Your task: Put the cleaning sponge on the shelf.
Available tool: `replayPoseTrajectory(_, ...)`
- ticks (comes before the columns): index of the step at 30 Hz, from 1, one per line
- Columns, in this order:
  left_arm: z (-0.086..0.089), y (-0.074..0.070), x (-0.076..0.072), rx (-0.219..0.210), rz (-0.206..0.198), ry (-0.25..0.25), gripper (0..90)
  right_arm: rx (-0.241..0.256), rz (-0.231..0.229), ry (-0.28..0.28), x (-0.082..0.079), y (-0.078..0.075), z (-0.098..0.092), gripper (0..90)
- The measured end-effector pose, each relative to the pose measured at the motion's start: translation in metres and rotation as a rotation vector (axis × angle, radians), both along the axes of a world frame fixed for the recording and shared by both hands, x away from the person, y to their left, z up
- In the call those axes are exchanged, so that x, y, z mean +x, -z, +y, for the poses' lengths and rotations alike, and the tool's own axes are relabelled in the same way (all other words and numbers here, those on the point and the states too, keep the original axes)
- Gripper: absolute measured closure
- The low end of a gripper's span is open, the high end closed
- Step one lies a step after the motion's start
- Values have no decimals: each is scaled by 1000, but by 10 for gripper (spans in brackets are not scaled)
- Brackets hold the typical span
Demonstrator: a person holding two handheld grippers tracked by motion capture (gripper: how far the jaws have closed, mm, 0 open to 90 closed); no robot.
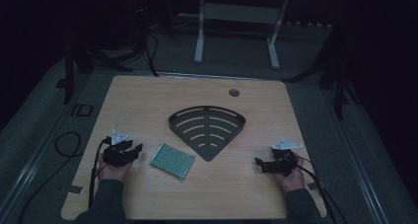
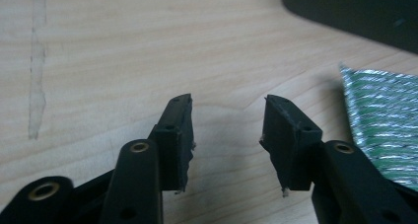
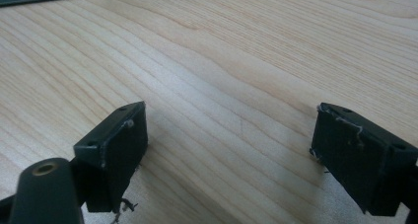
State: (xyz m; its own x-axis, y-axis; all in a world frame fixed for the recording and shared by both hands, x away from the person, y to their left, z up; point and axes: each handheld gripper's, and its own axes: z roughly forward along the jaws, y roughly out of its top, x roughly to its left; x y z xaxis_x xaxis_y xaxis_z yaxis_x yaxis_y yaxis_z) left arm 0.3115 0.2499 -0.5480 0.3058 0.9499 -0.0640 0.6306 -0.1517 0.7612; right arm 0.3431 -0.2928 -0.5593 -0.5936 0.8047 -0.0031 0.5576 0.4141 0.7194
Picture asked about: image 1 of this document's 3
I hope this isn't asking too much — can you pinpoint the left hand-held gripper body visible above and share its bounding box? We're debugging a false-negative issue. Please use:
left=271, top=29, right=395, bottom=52
left=103, top=128, right=136, bottom=169

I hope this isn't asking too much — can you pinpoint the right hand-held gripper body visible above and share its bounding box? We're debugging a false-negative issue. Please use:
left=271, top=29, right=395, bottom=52
left=266, top=138, right=306, bottom=178

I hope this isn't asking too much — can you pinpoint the person's left hand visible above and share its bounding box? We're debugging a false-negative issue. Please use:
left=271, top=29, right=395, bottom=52
left=96, top=152, right=133, bottom=184

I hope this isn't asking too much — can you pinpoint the person's right hand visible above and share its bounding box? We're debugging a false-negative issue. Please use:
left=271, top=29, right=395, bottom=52
left=274, top=152, right=307, bottom=194

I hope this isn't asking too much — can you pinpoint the green scouring pad packet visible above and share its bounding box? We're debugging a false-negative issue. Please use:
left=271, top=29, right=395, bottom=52
left=149, top=142, right=196, bottom=181

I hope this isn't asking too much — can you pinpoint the black slotted corner shelf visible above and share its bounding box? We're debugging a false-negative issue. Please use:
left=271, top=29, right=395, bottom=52
left=168, top=105, right=246, bottom=163

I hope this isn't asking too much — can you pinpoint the black metal stand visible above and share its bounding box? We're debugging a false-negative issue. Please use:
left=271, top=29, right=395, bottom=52
left=54, top=36, right=134, bottom=106
left=284, top=23, right=363, bottom=121

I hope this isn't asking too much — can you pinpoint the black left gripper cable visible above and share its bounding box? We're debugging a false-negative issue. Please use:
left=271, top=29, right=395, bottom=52
left=87, top=136, right=112, bottom=209

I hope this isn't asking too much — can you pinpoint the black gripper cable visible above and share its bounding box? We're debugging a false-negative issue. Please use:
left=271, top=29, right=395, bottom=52
left=295, top=154, right=350, bottom=224
left=87, top=136, right=112, bottom=209

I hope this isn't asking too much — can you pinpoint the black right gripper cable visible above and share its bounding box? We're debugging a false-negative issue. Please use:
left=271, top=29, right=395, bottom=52
left=295, top=154, right=350, bottom=224

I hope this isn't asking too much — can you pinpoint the black floor cable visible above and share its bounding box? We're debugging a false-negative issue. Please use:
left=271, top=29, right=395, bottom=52
left=19, top=130, right=83, bottom=224

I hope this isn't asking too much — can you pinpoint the black hanging cable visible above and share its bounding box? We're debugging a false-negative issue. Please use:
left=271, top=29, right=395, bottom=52
left=143, top=30, right=161, bottom=78

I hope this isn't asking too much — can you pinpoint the white metal desk frame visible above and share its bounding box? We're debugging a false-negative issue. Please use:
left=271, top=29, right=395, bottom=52
left=193, top=0, right=292, bottom=70

